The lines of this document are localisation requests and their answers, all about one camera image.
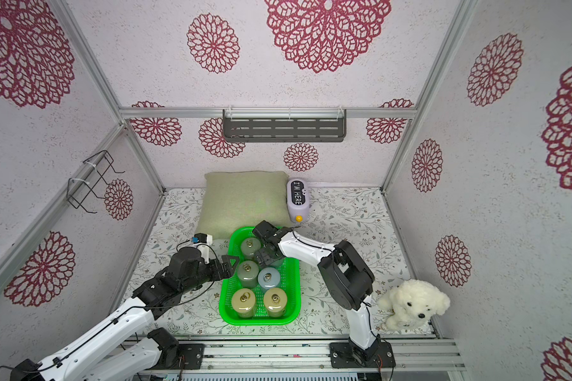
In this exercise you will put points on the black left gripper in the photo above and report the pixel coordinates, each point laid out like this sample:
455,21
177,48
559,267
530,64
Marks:
228,270

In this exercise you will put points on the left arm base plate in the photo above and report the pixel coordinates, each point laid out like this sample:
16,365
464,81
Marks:
181,355

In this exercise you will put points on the dark green canister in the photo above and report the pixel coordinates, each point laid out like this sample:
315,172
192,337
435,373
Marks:
249,246
247,273

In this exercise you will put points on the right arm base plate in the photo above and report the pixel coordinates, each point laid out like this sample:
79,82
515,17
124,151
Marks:
349,355

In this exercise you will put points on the lavender digital clock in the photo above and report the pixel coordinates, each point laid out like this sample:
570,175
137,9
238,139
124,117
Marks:
298,200

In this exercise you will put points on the yellow-green canister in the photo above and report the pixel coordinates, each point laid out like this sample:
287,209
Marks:
244,303
275,301

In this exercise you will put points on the green square pillow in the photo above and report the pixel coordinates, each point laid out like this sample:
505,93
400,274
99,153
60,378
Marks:
241,199

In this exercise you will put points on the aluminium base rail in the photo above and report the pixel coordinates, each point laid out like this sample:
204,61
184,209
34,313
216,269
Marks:
287,355

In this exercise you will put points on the black wire wall rack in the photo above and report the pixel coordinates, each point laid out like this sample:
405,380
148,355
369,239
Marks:
81,188

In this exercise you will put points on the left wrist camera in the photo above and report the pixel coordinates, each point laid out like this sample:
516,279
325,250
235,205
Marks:
203,243

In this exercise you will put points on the grey wall shelf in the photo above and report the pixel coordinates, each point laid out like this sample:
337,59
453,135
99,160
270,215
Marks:
286,126

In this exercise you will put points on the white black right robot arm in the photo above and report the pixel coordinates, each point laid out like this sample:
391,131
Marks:
346,275

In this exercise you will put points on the green plastic basket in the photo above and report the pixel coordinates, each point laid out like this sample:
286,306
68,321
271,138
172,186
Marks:
290,284

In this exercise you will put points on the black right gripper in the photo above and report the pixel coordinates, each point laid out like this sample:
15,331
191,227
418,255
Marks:
265,255

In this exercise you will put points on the white plush dog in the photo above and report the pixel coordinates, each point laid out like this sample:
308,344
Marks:
413,303

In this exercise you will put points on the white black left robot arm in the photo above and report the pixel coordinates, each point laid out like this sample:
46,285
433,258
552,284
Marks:
89,357

